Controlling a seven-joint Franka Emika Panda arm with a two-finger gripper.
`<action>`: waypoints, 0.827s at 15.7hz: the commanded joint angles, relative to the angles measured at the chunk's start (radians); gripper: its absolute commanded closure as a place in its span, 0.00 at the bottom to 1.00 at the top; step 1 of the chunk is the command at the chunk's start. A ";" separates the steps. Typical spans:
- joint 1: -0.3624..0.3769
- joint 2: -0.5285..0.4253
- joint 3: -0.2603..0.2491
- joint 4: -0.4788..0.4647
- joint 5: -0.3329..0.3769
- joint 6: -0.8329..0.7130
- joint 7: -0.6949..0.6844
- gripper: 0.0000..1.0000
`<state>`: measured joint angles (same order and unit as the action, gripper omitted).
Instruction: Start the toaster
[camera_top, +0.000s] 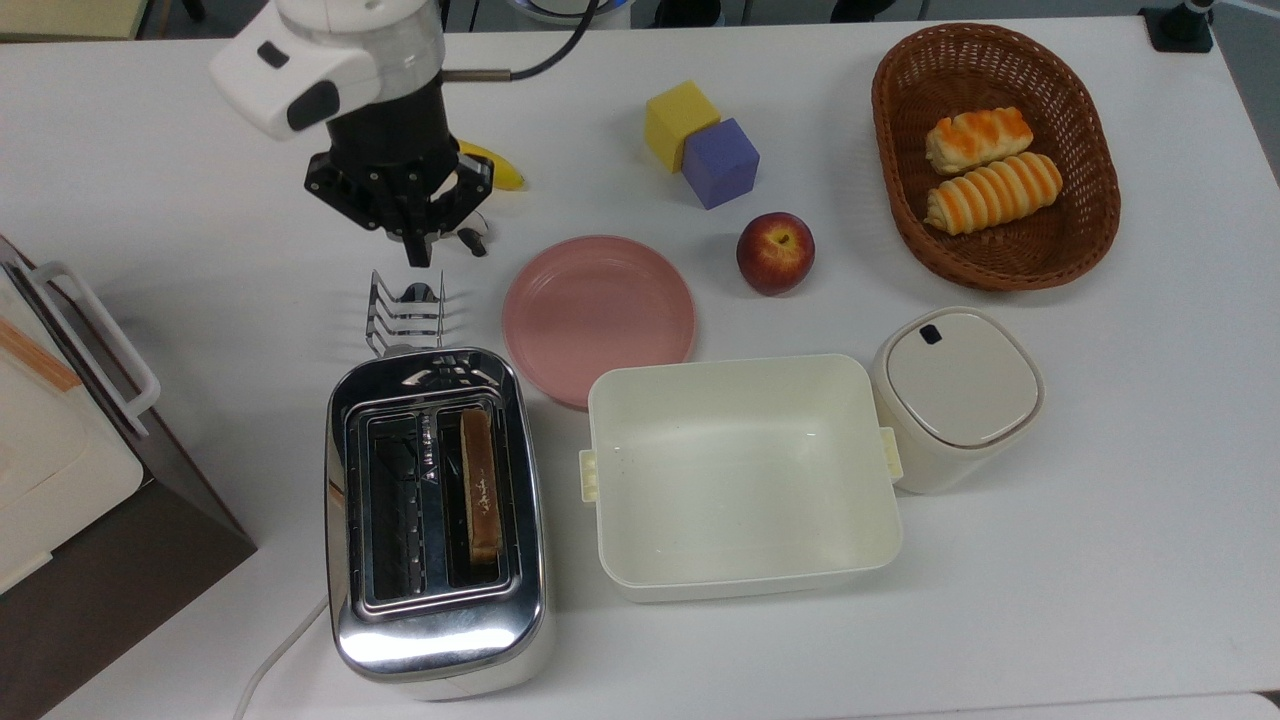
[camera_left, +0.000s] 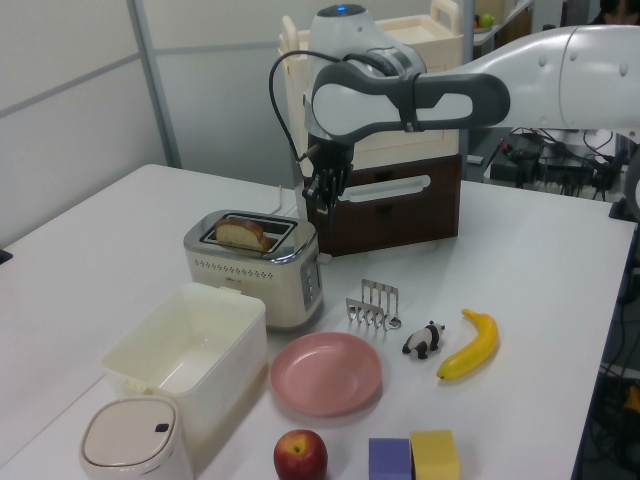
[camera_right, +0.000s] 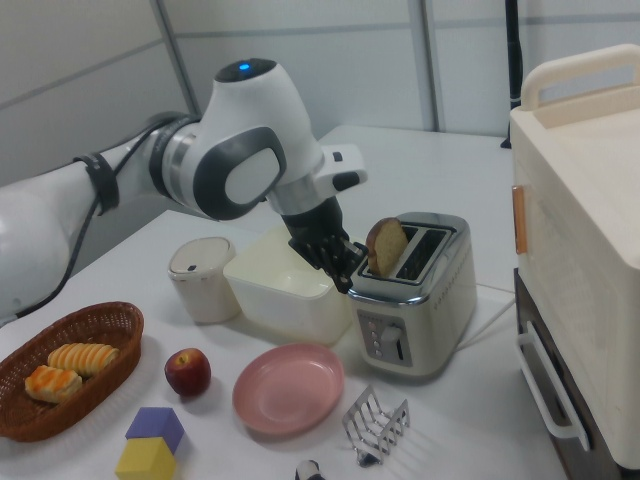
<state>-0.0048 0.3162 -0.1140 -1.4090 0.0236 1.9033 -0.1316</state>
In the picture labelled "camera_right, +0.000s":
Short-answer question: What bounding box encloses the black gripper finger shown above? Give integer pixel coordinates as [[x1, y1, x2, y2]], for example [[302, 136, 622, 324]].
[[342, 238, 367, 271], [288, 234, 352, 294]]

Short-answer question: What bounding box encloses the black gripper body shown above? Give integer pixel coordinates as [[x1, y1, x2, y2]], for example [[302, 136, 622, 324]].
[[280, 197, 350, 252]]

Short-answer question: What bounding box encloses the cream and chrome toaster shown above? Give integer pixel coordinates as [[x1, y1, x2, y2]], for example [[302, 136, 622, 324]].
[[346, 212, 479, 386]]

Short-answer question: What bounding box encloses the toasted bread slice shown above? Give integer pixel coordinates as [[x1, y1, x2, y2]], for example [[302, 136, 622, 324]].
[[365, 217, 410, 278]]

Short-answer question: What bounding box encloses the white rectangular plastic container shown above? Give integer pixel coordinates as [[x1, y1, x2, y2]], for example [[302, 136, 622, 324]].
[[223, 224, 354, 347]]

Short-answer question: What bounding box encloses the small cream lidded bin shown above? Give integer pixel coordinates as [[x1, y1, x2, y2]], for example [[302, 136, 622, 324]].
[[167, 236, 242, 324]]

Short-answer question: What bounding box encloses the pink plate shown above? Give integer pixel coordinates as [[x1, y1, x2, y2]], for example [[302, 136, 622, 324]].
[[231, 342, 346, 435]]

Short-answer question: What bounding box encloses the metal toast rack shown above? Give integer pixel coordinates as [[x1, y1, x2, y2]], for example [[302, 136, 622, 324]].
[[341, 384, 411, 469]]

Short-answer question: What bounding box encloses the red apple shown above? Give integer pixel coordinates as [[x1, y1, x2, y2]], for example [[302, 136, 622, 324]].
[[164, 347, 212, 398]]

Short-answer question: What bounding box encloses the brown wicker basket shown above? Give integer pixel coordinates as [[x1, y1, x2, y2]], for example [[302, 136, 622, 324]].
[[0, 300, 145, 443]]

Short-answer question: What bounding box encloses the purple cube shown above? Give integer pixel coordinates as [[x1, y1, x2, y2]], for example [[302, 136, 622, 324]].
[[124, 406, 186, 455]]

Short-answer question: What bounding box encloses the striped long bread roll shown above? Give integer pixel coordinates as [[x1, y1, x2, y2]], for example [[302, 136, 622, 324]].
[[47, 342, 121, 379]]

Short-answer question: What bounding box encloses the yellow cube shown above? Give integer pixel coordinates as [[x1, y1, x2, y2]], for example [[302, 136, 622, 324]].
[[114, 436, 178, 480]]

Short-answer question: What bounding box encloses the orange glazed bread roll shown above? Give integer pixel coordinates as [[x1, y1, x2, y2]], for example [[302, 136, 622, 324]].
[[24, 364, 84, 404]]

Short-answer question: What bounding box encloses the white toaster power cord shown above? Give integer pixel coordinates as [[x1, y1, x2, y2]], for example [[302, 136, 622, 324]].
[[459, 294, 519, 351]]

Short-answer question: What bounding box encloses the brown box with white handle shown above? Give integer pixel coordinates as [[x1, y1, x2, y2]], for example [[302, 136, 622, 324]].
[[514, 267, 640, 480]]

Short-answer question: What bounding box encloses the cream cabinet with handle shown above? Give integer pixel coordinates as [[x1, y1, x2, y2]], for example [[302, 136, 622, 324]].
[[508, 43, 640, 471]]

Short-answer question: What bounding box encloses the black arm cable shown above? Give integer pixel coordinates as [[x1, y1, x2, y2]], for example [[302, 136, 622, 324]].
[[0, 113, 201, 321]]

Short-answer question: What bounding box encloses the black camera stand pole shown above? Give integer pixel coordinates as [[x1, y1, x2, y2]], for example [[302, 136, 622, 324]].
[[501, 0, 524, 149]]

